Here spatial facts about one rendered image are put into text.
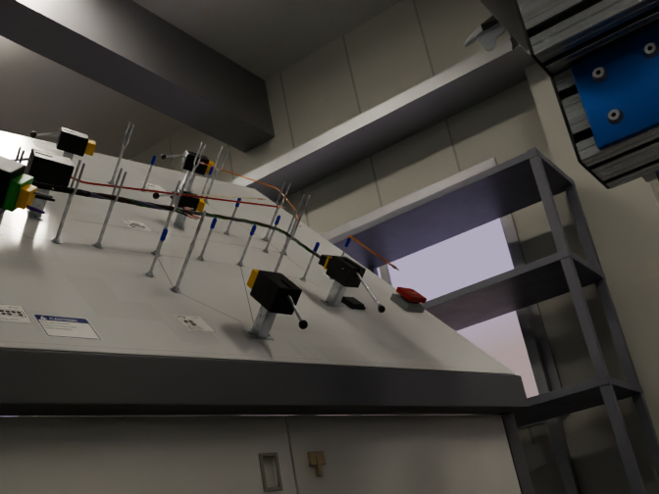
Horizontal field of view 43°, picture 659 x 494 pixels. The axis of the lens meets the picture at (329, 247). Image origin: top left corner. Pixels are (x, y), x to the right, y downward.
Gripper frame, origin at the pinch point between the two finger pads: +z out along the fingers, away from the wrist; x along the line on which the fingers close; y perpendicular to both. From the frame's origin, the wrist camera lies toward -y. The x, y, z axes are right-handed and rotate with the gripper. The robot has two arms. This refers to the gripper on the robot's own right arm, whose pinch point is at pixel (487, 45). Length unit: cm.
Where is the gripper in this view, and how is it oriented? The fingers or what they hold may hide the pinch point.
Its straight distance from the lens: 191.7
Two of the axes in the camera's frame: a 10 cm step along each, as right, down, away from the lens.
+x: 8.3, -0.8, 5.6
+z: -4.8, 4.1, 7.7
